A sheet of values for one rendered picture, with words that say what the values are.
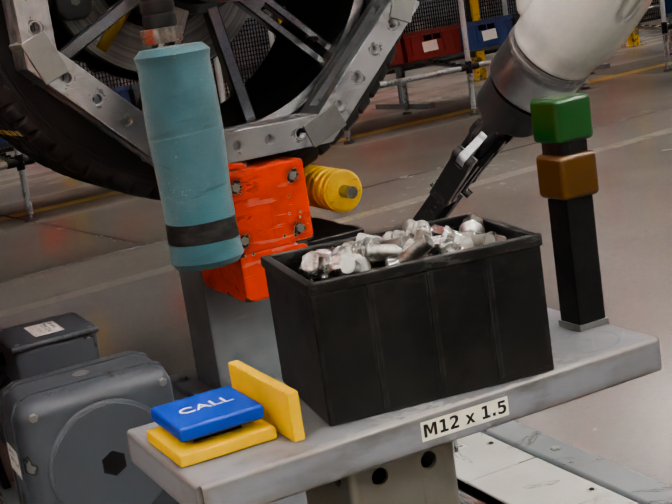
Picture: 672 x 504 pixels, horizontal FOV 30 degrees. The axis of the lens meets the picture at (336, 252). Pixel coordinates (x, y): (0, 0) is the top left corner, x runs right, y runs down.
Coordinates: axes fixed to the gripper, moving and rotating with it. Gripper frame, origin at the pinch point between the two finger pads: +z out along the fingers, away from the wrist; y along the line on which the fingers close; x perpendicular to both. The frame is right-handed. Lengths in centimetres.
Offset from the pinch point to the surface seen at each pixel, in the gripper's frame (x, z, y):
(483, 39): 105, 274, 445
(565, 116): -7.2, -32.6, -17.4
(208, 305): 18.4, 42.2, 0.7
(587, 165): -11.3, -29.9, -16.8
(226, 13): 47, 21, 26
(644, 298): -31, 82, 120
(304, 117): 22.9, 12.4, 10.5
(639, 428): -41, 49, 50
